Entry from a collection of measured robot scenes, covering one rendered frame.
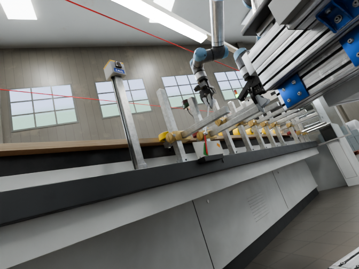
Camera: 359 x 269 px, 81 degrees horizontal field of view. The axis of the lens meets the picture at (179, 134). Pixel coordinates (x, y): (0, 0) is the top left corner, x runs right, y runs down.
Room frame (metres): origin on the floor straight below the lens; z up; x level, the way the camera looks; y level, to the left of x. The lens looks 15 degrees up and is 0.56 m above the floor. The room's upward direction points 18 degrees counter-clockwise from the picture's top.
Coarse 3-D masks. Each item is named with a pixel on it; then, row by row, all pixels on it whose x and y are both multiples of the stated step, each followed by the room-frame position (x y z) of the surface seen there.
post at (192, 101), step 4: (188, 100) 1.24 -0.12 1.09; (192, 100) 1.22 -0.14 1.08; (192, 104) 1.22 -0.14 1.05; (196, 104) 1.24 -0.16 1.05; (192, 108) 1.23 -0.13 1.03; (196, 108) 1.23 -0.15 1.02; (192, 112) 1.24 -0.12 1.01; (196, 112) 1.22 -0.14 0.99; (196, 116) 1.23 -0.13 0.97; (200, 116) 1.24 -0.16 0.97; (196, 120) 1.23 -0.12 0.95; (200, 120) 1.23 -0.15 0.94; (204, 128) 1.23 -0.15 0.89; (204, 140) 1.23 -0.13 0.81; (208, 140) 1.23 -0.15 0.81
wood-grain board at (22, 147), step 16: (0, 144) 0.64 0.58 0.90; (16, 144) 0.68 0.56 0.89; (32, 144) 0.71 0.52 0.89; (48, 144) 0.75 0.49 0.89; (64, 144) 0.79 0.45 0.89; (80, 144) 0.84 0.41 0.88; (96, 144) 0.89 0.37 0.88; (112, 144) 0.95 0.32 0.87; (144, 144) 1.11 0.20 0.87; (160, 144) 1.22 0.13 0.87
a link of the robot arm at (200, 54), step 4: (200, 48) 1.09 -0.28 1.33; (196, 52) 1.09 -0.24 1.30; (200, 52) 1.09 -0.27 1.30; (204, 52) 1.09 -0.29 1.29; (208, 52) 1.12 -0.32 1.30; (196, 56) 1.10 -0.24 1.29; (200, 56) 1.09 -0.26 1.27; (204, 56) 1.10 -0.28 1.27; (208, 56) 1.13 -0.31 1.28; (212, 56) 1.13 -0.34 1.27; (196, 60) 1.13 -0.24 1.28; (200, 60) 1.12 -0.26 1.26; (204, 60) 1.14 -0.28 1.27; (208, 60) 1.15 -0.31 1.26; (212, 60) 1.16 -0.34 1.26; (196, 64) 1.16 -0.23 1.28; (200, 64) 1.16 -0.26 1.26
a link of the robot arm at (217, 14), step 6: (210, 0) 0.93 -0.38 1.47; (210, 6) 0.95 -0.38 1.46; (216, 6) 0.94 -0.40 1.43; (222, 6) 0.95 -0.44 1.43; (210, 12) 0.98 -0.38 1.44; (216, 12) 0.96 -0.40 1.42; (222, 12) 0.97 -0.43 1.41; (210, 18) 1.00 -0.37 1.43; (216, 18) 0.98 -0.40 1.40; (222, 18) 0.99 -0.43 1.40; (216, 24) 1.01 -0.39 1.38; (222, 24) 1.02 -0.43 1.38; (216, 30) 1.03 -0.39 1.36; (222, 30) 1.04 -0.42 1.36; (216, 36) 1.06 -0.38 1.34; (222, 36) 1.07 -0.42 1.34; (216, 42) 1.08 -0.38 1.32; (222, 42) 1.09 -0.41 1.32; (216, 48) 1.11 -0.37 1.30; (222, 48) 1.12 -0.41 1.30; (216, 54) 1.13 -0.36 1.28; (222, 54) 1.14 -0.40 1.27
